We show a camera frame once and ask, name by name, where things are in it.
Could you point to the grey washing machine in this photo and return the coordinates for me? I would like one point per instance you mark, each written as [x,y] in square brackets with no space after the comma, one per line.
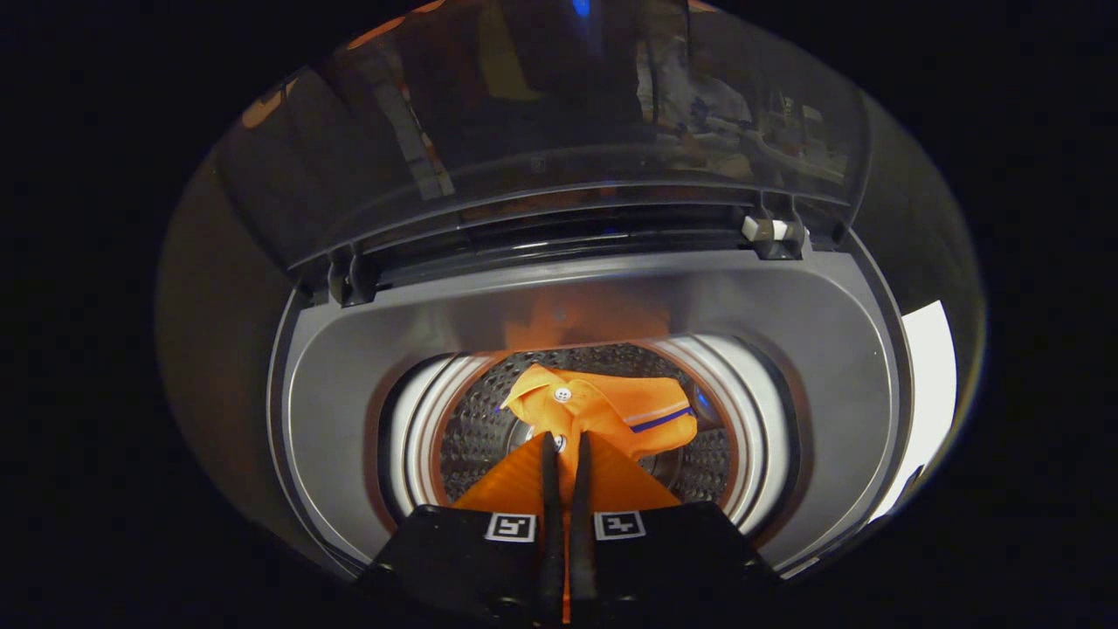
[786,332]

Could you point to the yellow polo shirt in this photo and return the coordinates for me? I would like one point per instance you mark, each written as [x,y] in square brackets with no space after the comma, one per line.
[611,406]

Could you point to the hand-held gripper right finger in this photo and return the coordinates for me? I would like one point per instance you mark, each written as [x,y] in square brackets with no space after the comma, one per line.
[581,498]

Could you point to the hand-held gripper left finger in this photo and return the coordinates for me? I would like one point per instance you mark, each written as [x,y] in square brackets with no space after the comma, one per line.
[550,498]

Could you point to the white board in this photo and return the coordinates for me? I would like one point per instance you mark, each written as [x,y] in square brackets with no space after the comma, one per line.
[926,393]

